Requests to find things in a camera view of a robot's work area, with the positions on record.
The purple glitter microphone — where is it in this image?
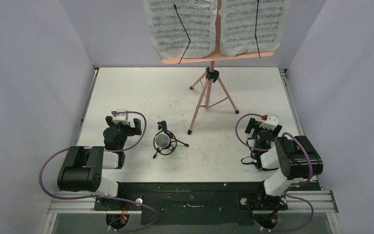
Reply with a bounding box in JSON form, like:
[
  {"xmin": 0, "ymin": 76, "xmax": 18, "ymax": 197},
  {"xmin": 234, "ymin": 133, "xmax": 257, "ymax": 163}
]
[{"xmin": 154, "ymin": 132, "xmax": 170, "ymax": 149}]

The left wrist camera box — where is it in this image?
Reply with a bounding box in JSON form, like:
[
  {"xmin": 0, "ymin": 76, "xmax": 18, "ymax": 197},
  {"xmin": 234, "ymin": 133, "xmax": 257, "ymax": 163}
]
[{"xmin": 111, "ymin": 109, "xmax": 130, "ymax": 125}]

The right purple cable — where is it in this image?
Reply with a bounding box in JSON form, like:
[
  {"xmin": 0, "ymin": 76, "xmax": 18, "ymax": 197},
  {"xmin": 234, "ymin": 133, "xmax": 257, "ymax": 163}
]
[{"xmin": 235, "ymin": 113, "xmax": 315, "ymax": 233}]

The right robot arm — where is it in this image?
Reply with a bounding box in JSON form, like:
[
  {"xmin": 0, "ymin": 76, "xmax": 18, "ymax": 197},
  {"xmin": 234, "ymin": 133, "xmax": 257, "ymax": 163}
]
[{"xmin": 239, "ymin": 114, "xmax": 323, "ymax": 211}]

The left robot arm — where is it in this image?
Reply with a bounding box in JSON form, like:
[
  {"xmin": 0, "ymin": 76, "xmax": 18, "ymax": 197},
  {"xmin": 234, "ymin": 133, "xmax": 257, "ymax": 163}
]
[{"xmin": 57, "ymin": 115, "xmax": 142, "ymax": 210}]

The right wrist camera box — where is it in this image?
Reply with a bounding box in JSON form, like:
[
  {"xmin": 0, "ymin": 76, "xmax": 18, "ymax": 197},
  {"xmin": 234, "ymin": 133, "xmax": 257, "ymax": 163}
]
[{"xmin": 260, "ymin": 114, "xmax": 279, "ymax": 131}]

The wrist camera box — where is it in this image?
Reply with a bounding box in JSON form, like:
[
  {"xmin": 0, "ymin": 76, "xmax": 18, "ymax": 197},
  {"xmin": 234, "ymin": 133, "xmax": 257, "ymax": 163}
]
[
  {"xmin": 111, "ymin": 109, "xmax": 130, "ymax": 125},
  {"xmin": 260, "ymin": 114, "xmax": 279, "ymax": 131}
]

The pink music stand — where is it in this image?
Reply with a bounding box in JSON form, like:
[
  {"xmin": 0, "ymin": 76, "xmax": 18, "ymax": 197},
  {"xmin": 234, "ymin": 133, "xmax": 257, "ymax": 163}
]
[{"xmin": 143, "ymin": 0, "xmax": 292, "ymax": 136}]

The black microphone tripod mount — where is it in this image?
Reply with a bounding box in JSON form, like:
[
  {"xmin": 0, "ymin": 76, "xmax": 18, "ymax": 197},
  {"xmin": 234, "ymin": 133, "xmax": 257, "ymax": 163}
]
[{"xmin": 152, "ymin": 120, "xmax": 189, "ymax": 159}]

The sheet music page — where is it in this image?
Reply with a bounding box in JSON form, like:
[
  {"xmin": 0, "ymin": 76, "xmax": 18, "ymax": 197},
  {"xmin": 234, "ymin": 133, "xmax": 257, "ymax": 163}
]
[
  {"xmin": 220, "ymin": 0, "xmax": 292, "ymax": 57},
  {"xmin": 144, "ymin": 0, "xmax": 218, "ymax": 60}
]

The aluminium rail frame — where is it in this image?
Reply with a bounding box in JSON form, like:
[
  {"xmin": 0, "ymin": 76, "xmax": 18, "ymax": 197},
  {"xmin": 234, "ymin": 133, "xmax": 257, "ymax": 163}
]
[{"xmin": 49, "ymin": 67, "xmax": 341, "ymax": 234}]

